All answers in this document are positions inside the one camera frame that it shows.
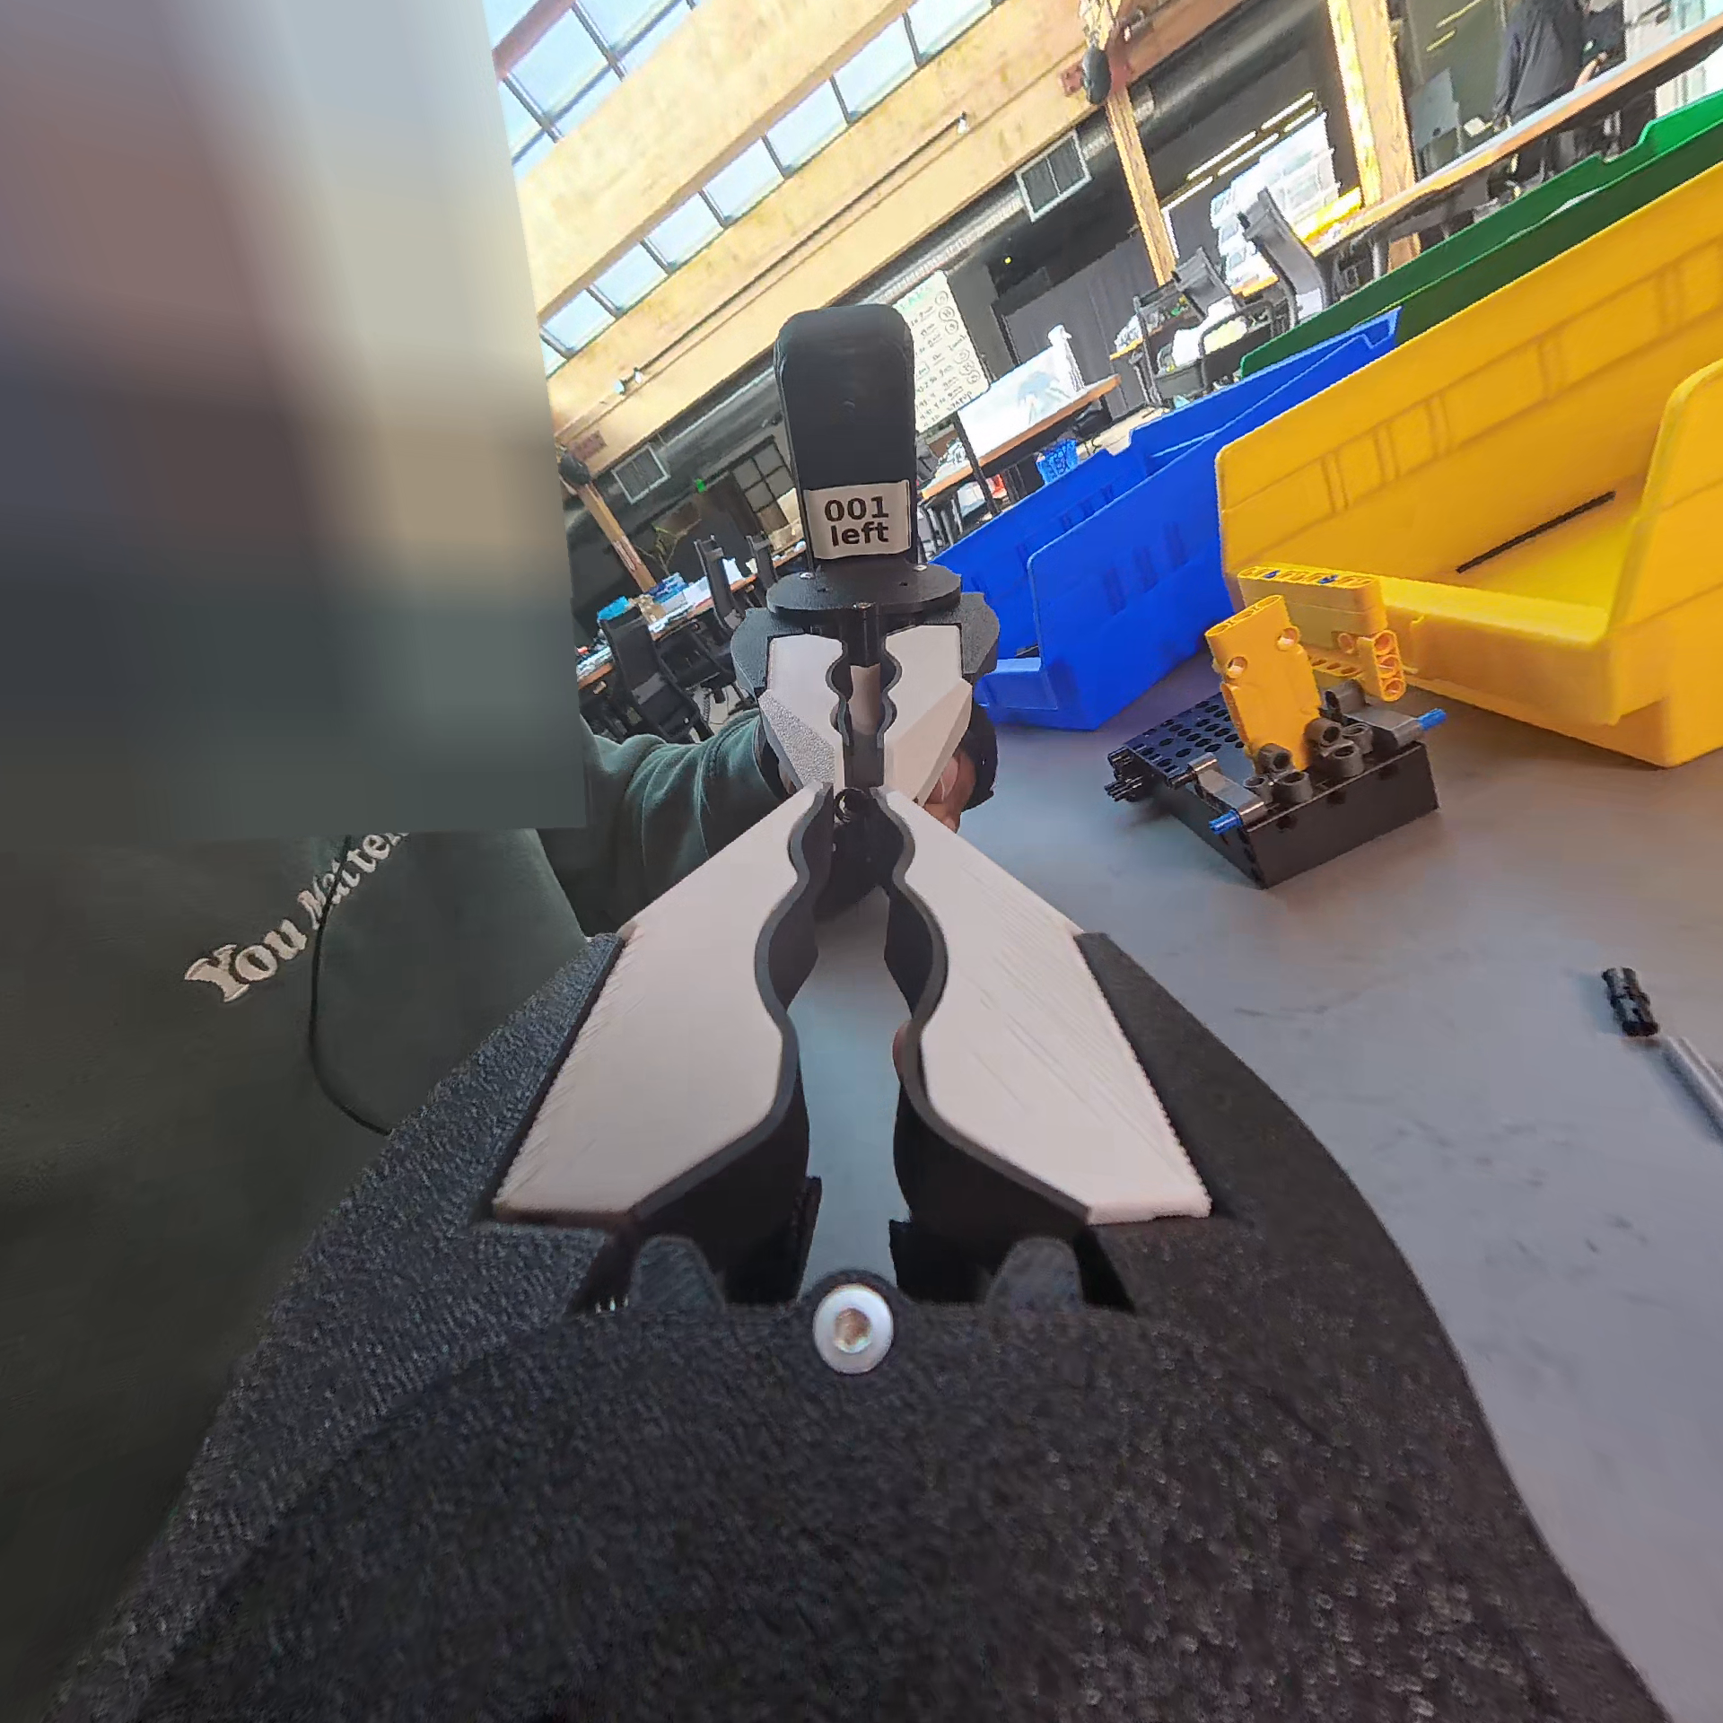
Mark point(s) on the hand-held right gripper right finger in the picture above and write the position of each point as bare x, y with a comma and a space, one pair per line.
1049, 1078

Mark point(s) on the yellow plastic bin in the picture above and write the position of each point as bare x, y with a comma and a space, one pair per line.
1547, 645

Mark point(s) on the pile of small lego pieces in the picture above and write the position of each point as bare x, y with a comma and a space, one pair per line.
1637, 1003

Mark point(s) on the small black lego connector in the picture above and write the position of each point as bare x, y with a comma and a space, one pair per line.
852, 808

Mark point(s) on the person's left forearm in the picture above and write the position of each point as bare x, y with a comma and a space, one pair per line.
673, 821

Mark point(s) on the long wooden work table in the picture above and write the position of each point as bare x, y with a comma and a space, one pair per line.
1547, 133

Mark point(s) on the person's left hand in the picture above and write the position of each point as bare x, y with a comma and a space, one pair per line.
954, 794

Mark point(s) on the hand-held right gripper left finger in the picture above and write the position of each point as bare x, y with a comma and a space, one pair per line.
646, 1078

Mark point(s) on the blue plastic bin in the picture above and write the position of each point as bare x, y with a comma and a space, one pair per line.
1119, 605

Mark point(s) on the black and yellow lego model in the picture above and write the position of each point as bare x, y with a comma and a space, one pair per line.
1293, 808

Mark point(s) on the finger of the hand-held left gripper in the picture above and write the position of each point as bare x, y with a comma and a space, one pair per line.
800, 701
929, 701

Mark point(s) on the whiteboard with writing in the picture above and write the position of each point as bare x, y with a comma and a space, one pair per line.
943, 350

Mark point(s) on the green plastic bin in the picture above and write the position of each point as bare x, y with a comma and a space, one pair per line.
1481, 256

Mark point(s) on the person's green sweatshirt torso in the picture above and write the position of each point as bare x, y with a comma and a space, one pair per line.
204, 1210

